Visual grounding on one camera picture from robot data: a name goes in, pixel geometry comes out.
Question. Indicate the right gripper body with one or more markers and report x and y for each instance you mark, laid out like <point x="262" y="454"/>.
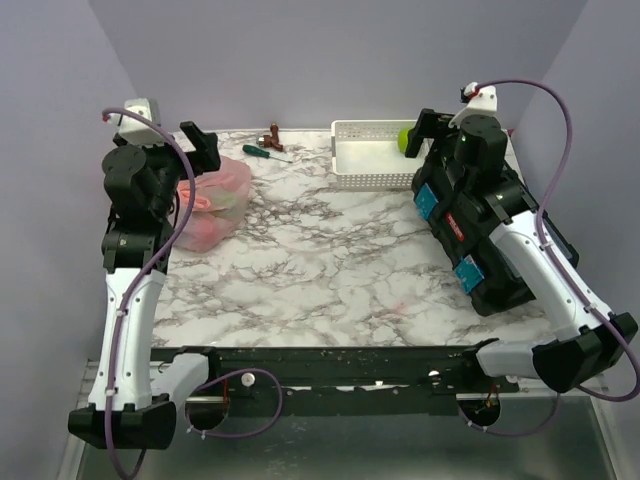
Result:
<point x="441" y="151"/>

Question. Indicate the pink plastic bag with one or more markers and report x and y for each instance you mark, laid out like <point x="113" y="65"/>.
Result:
<point x="221" y="199"/>

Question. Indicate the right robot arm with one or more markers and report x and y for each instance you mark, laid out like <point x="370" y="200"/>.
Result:
<point x="505" y="253"/>

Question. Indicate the brown metal faucet valve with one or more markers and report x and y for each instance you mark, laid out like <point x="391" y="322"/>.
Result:
<point x="271" y="139"/>

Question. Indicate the green handled screwdriver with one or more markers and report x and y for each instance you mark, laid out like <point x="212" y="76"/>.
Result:
<point x="261" y="153"/>

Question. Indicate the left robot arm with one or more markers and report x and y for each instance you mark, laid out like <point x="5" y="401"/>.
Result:
<point x="126" y="409"/>

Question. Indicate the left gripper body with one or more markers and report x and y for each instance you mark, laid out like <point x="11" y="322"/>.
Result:
<point x="171" y="168"/>

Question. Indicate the green fake apple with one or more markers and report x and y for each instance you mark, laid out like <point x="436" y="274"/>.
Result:
<point x="403" y="139"/>

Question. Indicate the white perforated plastic basket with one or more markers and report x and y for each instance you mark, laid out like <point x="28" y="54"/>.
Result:
<point x="366" y="156"/>

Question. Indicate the black plastic toolbox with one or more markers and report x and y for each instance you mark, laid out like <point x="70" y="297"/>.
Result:
<point x="462" y="220"/>

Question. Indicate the aluminium frame rail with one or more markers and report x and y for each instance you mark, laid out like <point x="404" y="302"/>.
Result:
<point x="87" y="381"/>

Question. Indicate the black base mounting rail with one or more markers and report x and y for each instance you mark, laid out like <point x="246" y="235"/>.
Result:
<point x="342" y="381"/>

